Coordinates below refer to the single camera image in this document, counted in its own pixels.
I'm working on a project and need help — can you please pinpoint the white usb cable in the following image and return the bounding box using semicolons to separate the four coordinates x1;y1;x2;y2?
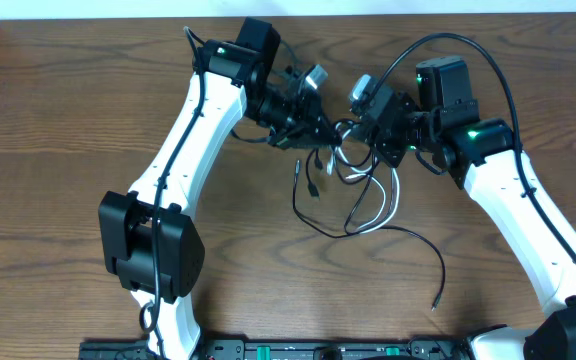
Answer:
325;122;401;235

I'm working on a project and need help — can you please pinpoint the black usb cable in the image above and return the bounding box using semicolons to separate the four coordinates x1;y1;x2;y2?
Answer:
291;119;447;312
304;147;325;201

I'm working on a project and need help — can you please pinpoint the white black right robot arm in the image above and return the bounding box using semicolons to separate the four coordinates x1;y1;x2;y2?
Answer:
350;56;576;359

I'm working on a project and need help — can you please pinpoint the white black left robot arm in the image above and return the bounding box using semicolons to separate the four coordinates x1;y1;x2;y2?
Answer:
98;18;341;359

